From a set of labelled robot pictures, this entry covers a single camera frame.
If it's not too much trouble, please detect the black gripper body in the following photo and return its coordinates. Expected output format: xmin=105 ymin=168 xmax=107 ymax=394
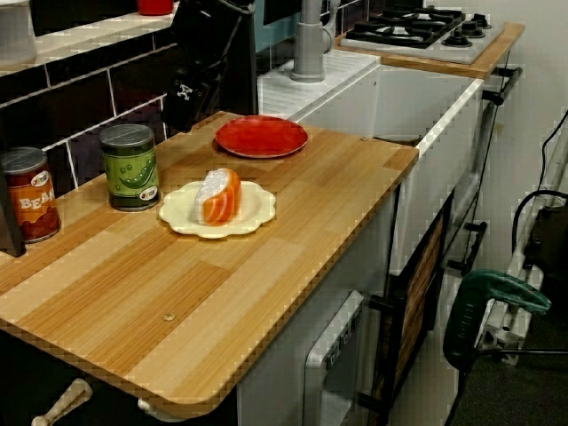
xmin=170 ymin=29 xmax=233 ymax=87

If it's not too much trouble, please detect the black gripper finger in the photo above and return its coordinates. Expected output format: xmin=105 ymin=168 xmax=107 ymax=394
xmin=161 ymin=75 xmax=215 ymax=133

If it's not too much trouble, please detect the green peas toy can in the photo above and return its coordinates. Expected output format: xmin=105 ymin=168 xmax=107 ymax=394
xmin=98 ymin=123 xmax=161 ymax=212

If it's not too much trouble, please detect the toy salmon sushi piece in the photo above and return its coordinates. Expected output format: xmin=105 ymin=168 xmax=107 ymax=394
xmin=193 ymin=167 xmax=244 ymax=226

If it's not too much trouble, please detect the red cup on shelf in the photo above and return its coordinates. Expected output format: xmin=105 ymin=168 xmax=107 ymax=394
xmin=136 ymin=0 xmax=174 ymax=17

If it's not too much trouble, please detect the teal plastic box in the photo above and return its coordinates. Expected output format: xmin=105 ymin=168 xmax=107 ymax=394
xmin=256 ymin=0 xmax=304 ymax=57

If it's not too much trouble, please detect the red round plate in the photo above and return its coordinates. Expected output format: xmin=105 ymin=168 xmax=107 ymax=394
xmin=214 ymin=114 xmax=309 ymax=160

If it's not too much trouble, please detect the cream scalloped plate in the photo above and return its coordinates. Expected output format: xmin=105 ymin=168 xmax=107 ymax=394
xmin=158 ymin=177 xmax=278 ymax=240

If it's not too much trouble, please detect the grey toy faucet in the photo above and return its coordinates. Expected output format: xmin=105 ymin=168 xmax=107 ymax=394
xmin=290 ymin=0 xmax=343 ymax=83

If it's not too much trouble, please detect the white toy sink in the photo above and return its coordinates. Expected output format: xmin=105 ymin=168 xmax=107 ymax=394
xmin=256 ymin=47 xmax=485 ymax=276

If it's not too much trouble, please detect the orange beans toy can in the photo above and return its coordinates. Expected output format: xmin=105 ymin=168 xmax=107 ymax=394
xmin=0 ymin=146 xmax=62 ymax=244

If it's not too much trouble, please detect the toy stove top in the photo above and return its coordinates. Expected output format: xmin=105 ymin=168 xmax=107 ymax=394
xmin=339 ymin=4 xmax=507 ymax=64

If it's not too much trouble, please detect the grey dishwasher door panel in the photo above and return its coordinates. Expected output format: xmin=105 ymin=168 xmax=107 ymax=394
xmin=304 ymin=290 xmax=366 ymax=426

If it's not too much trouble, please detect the wooden slat cabinet door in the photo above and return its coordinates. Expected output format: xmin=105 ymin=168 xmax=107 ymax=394
xmin=390 ymin=217 xmax=446 ymax=391

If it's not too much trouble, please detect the green clamp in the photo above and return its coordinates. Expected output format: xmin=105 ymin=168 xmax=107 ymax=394
xmin=443 ymin=269 xmax=552 ymax=367

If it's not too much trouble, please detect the black frame post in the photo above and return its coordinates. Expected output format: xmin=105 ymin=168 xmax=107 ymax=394
xmin=0 ymin=170 xmax=28 ymax=258

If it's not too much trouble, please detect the cream wooden peg handle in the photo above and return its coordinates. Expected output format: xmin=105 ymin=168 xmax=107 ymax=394
xmin=137 ymin=397 xmax=188 ymax=422
xmin=30 ymin=379 xmax=92 ymax=426

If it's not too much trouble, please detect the black cabinet handle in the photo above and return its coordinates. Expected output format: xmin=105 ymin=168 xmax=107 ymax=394
xmin=446 ymin=220 xmax=488 ymax=274
xmin=358 ymin=290 xmax=407 ymax=414

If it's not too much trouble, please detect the grey oven handle bar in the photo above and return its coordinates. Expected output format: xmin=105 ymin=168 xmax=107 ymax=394
xmin=481 ymin=65 xmax=524 ymax=107

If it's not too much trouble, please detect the thick black cable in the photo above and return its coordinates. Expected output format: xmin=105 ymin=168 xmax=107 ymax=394
xmin=509 ymin=189 xmax=568 ymax=267

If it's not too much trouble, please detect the thin black cable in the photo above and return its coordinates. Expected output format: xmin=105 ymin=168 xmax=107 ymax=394
xmin=535 ymin=108 xmax=568 ymax=193

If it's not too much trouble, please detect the aluminium extrusion frame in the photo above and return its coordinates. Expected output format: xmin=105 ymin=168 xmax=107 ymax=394
xmin=474 ymin=299 xmax=533 ymax=366

